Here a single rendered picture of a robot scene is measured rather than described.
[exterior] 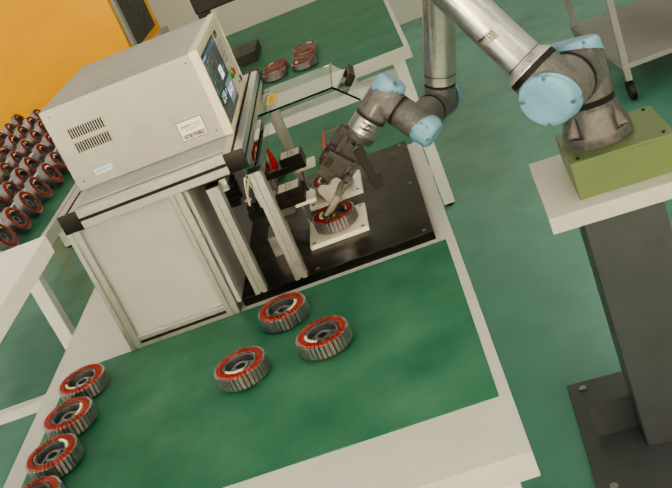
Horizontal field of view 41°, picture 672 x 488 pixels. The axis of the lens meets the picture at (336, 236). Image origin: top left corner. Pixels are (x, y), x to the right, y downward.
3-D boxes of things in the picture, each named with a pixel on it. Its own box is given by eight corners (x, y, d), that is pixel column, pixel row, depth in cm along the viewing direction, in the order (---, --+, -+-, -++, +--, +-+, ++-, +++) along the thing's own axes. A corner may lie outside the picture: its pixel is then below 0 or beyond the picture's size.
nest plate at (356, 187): (360, 172, 251) (359, 169, 251) (363, 192, 238) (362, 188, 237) (310, 191, 253) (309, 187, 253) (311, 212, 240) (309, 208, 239)
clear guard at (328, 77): (356, 76, 250) (348, 56, 248) (361, 100, 229) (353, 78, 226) (248, 117, 254) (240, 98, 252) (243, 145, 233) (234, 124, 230)
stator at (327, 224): (357, 207, 227) (352, 194, 226) (360, 225, 217) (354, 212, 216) (316, 222, 229) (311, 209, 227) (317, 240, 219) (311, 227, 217)
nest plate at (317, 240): (365, 206, 229) (364, 201, 229) (369, 230, 216) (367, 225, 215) (311, 226, 231) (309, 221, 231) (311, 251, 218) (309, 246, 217)
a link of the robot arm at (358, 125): (382, 121, 216) (384, 131, 209) (372, 136, 218) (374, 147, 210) (355, 106, 215) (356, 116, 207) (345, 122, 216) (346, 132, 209)
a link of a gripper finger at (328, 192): (307, 206, 213) (322, 172, 215) (329, 217, 214) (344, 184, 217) (311, 204, 210) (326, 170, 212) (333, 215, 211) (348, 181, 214)
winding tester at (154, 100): (245, 83, 243) (214, 11, 235) (234, 133, 204) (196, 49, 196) (116, 133, 248) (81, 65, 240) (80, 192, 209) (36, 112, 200)
